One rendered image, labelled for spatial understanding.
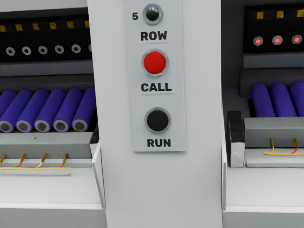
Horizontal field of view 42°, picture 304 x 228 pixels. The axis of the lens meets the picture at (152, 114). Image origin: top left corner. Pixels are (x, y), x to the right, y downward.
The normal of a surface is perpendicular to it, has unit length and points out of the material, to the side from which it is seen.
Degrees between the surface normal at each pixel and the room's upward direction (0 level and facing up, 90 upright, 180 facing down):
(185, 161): 90
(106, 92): 90
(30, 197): 20
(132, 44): 90
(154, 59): 90
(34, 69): 110
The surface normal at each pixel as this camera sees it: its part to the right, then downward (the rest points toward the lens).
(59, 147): -0.11, 0.56
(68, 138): -0.09, -0.83
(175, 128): -0.13, 0.25
